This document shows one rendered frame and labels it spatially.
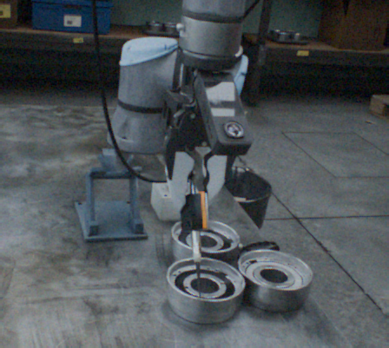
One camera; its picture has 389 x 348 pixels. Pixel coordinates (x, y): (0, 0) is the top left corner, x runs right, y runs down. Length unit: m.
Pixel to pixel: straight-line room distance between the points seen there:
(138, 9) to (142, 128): 3.60
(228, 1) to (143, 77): 0.60
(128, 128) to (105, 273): 0.51
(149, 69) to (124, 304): 0.60
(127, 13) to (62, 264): 4.05
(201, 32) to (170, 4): 4.22
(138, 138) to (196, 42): 0.62
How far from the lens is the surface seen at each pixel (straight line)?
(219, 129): 0.72
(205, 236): 0.99
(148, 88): 1.33
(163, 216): 1.07
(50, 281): 0.91
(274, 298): 0.88
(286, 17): 5.32
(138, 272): 0.93
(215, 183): 0.83
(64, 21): 4.35
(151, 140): 1.35
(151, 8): 4.94
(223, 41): 0.76
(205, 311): 0.83
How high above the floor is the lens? 1.29
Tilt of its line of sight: 21 degrees down
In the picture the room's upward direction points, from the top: 7 degrees clockwise
